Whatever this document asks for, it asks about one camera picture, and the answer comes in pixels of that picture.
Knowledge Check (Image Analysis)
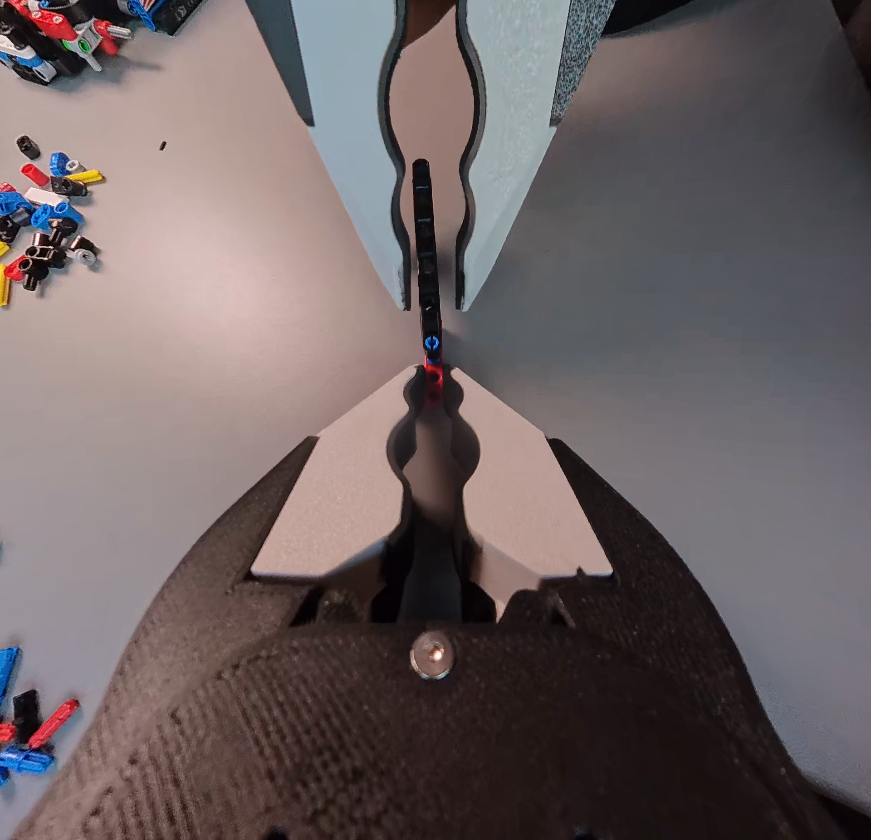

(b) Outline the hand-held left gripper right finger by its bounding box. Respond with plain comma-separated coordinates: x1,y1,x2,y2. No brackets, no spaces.
445,366,615,622

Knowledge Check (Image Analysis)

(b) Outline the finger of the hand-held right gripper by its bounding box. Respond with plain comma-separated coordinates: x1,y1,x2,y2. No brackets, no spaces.
284,0,415,312
455,0,579,312

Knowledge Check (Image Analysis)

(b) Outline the pile of blue lego pins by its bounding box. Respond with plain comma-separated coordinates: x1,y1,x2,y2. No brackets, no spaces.
0,646,81,788

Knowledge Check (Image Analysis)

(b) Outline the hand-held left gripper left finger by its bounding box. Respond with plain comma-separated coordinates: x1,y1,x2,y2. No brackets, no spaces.
250,364,423,582

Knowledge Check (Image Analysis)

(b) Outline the black box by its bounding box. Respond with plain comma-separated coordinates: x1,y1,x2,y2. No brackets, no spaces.
155,0,230,37

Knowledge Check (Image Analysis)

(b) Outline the black red white lego assembly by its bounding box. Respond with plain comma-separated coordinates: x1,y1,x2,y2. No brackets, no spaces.
0,0,135,87

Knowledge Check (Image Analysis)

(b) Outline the black lego beam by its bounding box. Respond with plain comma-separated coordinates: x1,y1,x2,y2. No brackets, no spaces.
411,158,445,371

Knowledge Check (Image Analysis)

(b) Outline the pile of mixed lego pieces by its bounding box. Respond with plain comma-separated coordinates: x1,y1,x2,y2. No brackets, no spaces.
0,134,106,308

